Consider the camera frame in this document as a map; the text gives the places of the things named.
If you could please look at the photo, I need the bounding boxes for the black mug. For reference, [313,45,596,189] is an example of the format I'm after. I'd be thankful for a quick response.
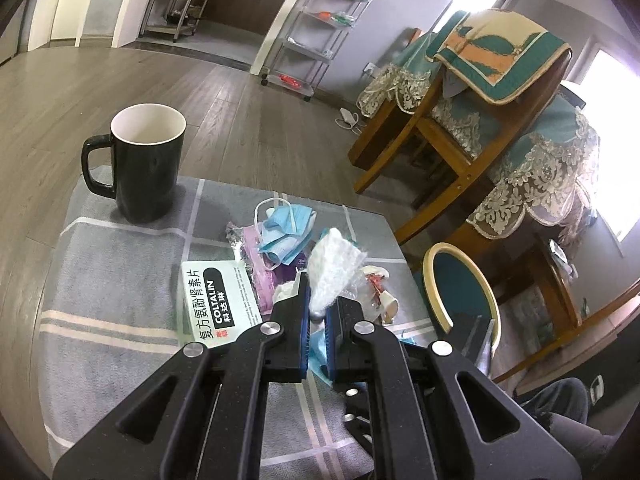
[81,103,187,224]

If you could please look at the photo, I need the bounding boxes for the purple packet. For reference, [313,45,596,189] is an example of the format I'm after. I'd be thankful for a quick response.
[226,222,306,311]

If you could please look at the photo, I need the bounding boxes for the white door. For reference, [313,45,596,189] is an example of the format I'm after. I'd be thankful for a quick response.
[50,0,98,41]

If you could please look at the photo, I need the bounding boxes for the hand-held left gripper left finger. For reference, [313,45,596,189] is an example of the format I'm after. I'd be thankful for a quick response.
[52,272,313,480]

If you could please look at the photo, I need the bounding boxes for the blue face mask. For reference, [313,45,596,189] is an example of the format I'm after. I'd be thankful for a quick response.
[307,332,418,386]
[253,197,318,267]

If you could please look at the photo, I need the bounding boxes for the white tissue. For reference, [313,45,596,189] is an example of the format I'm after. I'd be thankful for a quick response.
[272,281,300,313]

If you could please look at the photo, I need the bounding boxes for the white plastic wrapper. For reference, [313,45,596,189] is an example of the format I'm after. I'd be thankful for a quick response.
[306,227,368,313]

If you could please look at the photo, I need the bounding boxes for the person's jeans leg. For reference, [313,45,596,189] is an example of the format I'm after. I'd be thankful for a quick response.
[517,377,621,480]

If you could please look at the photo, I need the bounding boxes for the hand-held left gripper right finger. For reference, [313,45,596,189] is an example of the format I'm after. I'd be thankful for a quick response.
[324,296,583,480]

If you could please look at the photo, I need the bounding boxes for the white green medicine box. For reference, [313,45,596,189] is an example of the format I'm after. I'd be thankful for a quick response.
[180,259,264,353]

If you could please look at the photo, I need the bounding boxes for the teal lace tablecloth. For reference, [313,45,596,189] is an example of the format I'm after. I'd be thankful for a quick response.
[359,27,601,241]

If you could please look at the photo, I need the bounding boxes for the brown kitchen cabinet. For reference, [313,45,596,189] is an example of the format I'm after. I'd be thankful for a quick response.
[202,0,291,36]

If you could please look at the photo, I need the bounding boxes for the white shelf cart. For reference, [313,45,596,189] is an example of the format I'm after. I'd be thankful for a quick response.
[261,0,376,103]

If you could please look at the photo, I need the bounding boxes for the teal bin with cream rim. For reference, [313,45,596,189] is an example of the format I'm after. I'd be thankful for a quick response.
[422,242,502,361]

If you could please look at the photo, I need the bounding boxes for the wooden chair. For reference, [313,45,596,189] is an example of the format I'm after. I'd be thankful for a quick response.
[348,40,573,246]

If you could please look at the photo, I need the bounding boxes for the clear snack wrapper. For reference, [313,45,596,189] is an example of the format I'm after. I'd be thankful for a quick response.
[350,265,401,323]

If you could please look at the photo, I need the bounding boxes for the grey checked tablecloth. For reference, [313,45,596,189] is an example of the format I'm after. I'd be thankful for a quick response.
[39,162,441,480]

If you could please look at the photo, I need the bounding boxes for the teal patterned blanket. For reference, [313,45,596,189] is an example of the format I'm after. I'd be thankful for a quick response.
[425,9,572,106]

